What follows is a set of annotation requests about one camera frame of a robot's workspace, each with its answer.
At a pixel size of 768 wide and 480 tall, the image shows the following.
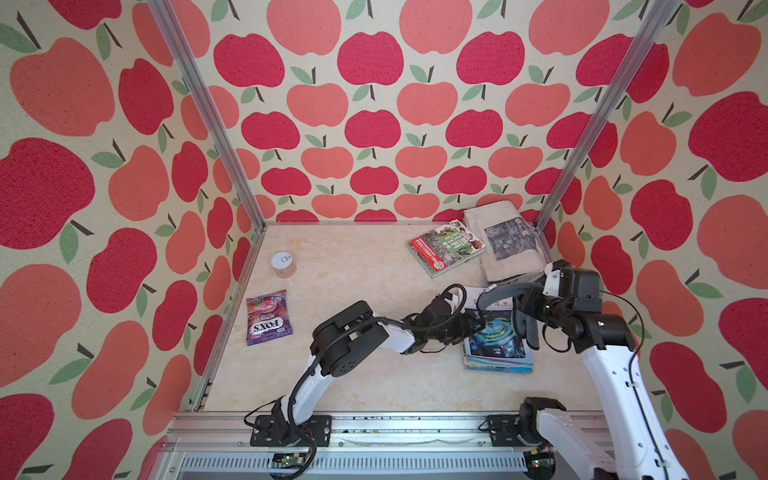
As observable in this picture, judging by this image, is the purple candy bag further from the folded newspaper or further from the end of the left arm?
the folded newspaper

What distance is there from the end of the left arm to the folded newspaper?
0.27m

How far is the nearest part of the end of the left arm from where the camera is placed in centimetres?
74

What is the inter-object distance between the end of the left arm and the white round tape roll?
0.51m

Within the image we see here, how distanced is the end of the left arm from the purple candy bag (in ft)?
1.41

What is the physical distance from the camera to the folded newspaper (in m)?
1.02

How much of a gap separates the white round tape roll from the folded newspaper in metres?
0.70

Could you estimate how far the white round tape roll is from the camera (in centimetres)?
105

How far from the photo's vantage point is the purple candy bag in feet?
3.02

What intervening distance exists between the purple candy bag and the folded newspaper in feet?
2.30
